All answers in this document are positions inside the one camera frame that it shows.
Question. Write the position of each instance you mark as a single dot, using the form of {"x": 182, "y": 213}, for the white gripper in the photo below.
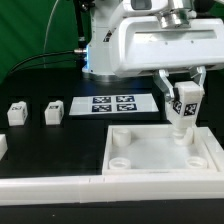
{"x": 139, "y": 46}

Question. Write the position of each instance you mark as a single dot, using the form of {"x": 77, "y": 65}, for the white square tabletop part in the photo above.
{"x": 147, "y": 149}

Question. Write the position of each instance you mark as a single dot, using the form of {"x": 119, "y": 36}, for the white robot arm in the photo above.
{"x": 106, "y": 16}

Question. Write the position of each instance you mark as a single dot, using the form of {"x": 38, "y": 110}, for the white sheet with AprilTags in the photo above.
{"x": 113, "y": 104}

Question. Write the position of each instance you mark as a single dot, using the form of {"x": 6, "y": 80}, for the white block left edge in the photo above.
{"x": 3, "y": 145}

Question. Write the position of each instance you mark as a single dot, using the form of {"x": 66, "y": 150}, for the white L-shaped obstacle fence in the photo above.
{"x": 109, "y": 188}

